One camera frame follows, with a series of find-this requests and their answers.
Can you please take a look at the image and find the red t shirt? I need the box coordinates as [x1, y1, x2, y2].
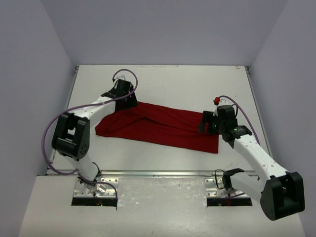
[95, 102, 219, 154]

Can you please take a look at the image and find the metal base plate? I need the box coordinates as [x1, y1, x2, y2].
[73, 176, 119, 198]
[205, 176, 248, 198]

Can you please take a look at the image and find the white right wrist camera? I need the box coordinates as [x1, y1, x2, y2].
[213, 97, 227, 116]

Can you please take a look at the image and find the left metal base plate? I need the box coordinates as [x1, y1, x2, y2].
[73, 176, 119, 198]

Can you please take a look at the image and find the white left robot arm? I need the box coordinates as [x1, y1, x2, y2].
[51, 77, 138, 182]

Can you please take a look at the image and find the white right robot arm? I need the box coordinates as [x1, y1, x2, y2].
[198, 105, 305, 221]

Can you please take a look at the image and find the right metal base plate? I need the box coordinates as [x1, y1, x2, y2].
[205, 176, 248, 198]

